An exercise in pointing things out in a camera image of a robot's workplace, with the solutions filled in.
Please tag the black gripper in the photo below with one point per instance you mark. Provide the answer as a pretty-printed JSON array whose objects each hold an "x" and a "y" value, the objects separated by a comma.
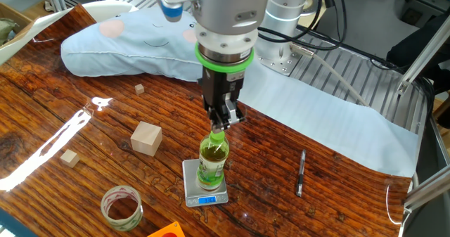
[{"x": 214, "y": 89}]

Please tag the green tea bottle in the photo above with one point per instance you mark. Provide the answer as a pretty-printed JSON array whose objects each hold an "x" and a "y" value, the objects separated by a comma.
[{"x": 212, "y": 159}]

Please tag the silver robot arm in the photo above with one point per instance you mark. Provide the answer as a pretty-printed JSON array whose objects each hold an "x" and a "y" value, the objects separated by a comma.
[{"x": 228, "y": 5}]

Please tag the silver digital scale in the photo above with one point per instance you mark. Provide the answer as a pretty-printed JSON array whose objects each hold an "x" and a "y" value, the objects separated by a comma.
[{"x": 191, "y": 180}]

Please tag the large wooden cube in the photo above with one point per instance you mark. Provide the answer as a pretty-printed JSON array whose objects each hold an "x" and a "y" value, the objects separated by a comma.
[{"x": 146, "y": 140}]

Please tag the small wooden cube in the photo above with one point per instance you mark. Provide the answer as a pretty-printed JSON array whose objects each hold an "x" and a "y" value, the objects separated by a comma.
[
  {"x": 139, "y": 89},
  {"x": 69, "y": 158}
]

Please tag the black pen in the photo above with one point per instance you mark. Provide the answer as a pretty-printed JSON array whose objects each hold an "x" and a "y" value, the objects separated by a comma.
[{"x": 300, "y": 177}]

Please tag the light blue face pillow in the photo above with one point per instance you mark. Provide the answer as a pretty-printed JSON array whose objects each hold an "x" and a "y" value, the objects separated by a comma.
[{"x": 140, "y": 54}]

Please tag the light blue cloth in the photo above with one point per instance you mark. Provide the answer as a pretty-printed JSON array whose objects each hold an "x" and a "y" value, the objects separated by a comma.
[{"x": 334, "y": 124}]

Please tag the orange emergency stop button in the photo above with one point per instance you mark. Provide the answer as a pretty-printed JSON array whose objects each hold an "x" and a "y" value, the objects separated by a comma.
[{"x": 168, "y": 232}]

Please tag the clear tape roll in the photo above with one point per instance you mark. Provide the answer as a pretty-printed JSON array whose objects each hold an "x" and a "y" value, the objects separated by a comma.
[{"x": 121, "y": 226}]

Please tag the dark clothed person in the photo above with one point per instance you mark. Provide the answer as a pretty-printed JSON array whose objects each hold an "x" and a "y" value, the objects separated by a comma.
[{"x": 422, "y": 47}]

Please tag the cardboard box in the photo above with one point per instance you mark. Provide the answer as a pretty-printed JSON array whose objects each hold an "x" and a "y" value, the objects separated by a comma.
[{"x": 14, "y": 15}]

